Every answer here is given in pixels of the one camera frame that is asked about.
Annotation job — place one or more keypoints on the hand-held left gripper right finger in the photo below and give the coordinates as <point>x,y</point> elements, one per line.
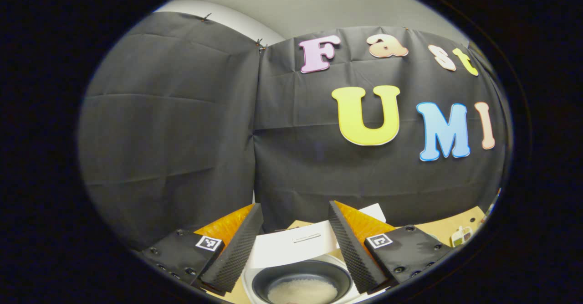
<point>353,254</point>

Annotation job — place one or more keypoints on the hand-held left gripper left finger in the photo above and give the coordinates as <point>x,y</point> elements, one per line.
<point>234,254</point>

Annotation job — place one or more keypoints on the white rice cooker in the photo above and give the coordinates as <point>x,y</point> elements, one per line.
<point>291,249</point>

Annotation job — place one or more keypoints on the white rice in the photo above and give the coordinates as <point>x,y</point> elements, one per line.
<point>303,292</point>

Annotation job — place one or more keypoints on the white divided grain dish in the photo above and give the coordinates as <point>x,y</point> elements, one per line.
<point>461,238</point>

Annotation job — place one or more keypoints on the black backdrop cloth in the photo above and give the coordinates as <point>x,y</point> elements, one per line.
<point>173,135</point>

